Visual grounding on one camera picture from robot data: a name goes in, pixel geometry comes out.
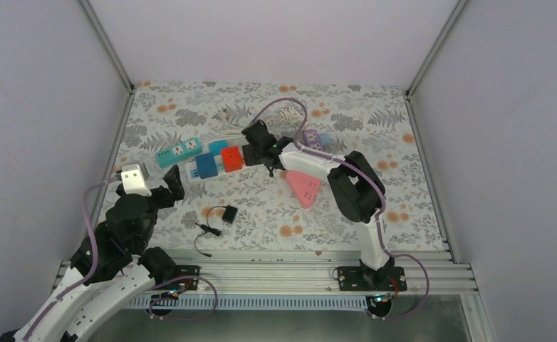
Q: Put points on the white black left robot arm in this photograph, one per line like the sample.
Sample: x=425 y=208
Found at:
x=112 y=265

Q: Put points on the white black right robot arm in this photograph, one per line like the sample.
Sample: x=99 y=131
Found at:
x=357 y=190

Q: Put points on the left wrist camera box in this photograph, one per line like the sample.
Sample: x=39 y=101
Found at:
x=133 y=178

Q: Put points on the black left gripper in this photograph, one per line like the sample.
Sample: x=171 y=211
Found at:
x=173 y=179

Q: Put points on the aluminium corner frame rail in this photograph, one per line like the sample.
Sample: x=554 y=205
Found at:
x=106 y=43

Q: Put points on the pink power strip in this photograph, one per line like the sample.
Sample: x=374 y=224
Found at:
x=304 y=187

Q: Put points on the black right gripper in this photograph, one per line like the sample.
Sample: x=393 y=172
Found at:
x=251 y=159

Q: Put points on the cyan flat plug adapter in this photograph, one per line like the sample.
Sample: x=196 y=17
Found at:
x=216 y=147

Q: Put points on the orange cube socket adapter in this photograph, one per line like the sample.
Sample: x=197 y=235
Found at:
x=232 y=159

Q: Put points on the white long power strip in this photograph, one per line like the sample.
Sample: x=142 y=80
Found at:
x=193 y=176

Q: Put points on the blue cube socket adapter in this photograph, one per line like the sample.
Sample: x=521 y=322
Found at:
x=206 y=165

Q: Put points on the purple power strip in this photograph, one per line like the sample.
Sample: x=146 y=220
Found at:
x=312 y=139

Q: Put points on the aluminium front rail base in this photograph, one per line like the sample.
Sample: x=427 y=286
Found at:
x=311 y=280

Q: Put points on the teal power strip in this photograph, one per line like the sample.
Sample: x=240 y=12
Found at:
x=182 y=151

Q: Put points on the floral patterned table mat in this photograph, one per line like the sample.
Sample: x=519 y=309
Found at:
x=257 y=210

